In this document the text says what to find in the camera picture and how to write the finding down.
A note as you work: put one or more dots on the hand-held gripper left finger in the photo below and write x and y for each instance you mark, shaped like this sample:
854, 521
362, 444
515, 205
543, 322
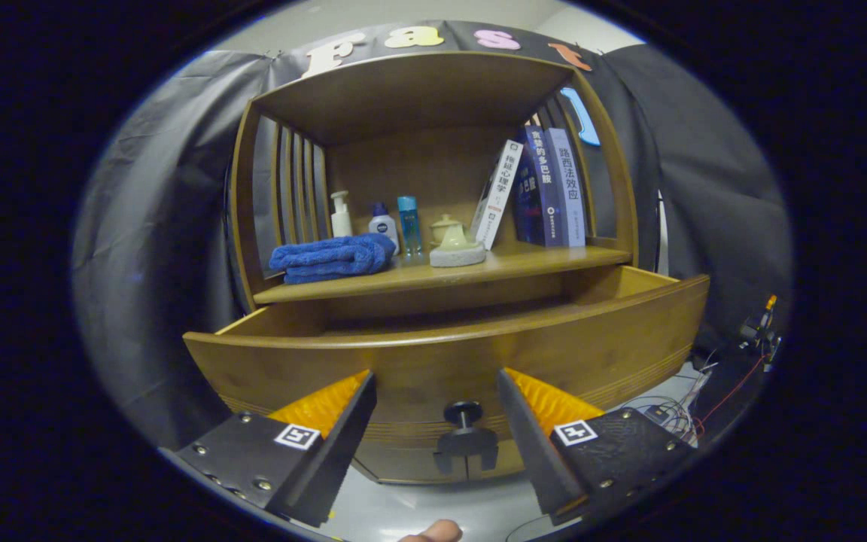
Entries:
336, 459

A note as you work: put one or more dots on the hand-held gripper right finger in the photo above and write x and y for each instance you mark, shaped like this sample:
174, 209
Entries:
531, 452

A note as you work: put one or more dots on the white bottle with blue cap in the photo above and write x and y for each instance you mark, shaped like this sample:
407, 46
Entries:
383, 226

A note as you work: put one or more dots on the clear blue bottle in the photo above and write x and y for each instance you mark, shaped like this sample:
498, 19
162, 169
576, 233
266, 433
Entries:
409, 226

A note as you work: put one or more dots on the folded blue towel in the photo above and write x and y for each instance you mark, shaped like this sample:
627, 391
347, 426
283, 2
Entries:
328, 257

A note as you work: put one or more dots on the wooden drawer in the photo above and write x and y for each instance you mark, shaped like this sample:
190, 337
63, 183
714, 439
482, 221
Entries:
433, 354

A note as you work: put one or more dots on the white pump bottle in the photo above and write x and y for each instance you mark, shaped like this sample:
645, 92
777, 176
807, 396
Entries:
341, 222

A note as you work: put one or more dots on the beige lidded teacup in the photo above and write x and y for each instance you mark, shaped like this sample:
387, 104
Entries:
445, 226

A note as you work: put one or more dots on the wooden cabinet door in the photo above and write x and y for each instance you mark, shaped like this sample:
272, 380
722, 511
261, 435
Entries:
509, 459
403, 461

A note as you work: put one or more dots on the pale green scrub brush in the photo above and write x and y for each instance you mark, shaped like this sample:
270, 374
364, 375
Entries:
457, 256

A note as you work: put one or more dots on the pale grey-blue book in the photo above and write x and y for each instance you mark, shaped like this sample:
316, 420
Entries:
570, 188

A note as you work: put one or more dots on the dark blue book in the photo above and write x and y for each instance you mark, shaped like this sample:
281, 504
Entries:
543, 188

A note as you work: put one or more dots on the wooden cabinet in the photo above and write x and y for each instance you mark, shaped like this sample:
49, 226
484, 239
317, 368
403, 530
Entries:
403, 90

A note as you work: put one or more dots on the orange and black device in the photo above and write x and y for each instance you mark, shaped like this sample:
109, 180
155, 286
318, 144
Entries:
761, 331

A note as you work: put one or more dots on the white book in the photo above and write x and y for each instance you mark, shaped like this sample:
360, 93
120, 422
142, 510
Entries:
497, 196

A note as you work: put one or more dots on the wooden countertop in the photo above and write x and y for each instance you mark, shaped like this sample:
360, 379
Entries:
524, 263

